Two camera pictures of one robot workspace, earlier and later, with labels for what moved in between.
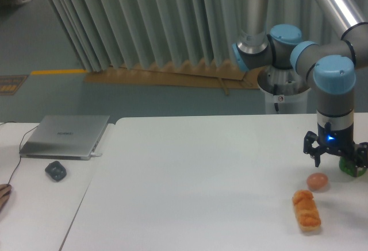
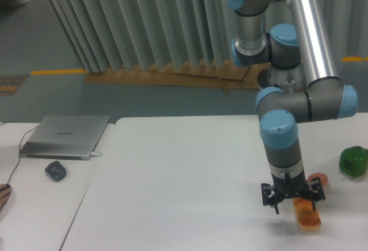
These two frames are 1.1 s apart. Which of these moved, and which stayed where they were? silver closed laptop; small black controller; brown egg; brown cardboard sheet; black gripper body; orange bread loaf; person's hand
Moved: black gripper body
Stayed: silver closed laptop; small black controller; orange bread loaf; brown egg; person's hand; brown cardboard sheet
